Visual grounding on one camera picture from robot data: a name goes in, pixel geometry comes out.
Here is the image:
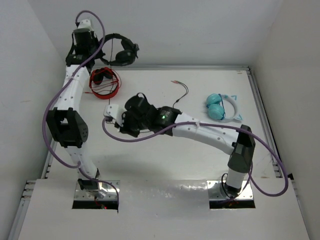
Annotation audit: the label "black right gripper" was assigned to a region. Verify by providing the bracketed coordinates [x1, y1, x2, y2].
[115, 109, 150, 137]

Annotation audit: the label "black over-ear headphones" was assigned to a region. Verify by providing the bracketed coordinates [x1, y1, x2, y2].
[98, 33, 140, 67]

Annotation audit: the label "thin black headphone cable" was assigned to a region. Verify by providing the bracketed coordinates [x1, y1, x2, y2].
[108, 37, 190, 126]

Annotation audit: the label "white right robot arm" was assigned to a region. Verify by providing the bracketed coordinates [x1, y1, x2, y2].
[119, 94, 256, 199]

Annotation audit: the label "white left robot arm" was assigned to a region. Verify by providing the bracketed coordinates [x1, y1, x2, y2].
[46, 27, 100, 193]

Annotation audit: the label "red headphones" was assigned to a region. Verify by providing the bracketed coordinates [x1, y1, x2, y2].
[84, 67, 122, 100]

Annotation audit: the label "teal cat-ear headphones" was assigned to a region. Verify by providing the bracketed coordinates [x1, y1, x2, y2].
[205, 93, 244, 123]

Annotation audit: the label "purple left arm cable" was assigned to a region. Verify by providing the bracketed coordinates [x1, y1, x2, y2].
[42, 10, 121, 201]

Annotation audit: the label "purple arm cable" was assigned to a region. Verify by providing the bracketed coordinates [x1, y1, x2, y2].
[102, 117, 290, 201]
[42, 10, 121, 201]

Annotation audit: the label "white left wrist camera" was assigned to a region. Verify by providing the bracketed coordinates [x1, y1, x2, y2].
[77, 18, 94, 32]

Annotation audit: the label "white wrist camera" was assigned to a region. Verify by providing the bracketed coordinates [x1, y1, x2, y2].
[77, 18, 94, 32]
[103, 104, 126, 127]

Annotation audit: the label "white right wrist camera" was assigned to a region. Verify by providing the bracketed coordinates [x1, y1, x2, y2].
[103, 104, 126, 127]

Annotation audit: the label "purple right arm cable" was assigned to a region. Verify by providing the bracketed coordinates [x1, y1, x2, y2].
[102, 117, 290, 201]

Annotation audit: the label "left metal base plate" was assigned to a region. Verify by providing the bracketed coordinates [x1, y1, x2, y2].
[74, 182, 118, 201]

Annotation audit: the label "metal base plate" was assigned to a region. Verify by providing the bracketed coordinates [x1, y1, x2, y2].
[206, 180, 254, 202]
[74, 182, 118, 201]

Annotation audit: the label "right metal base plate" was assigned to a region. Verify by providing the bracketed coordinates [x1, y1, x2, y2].
[206, 180, 254, 202]

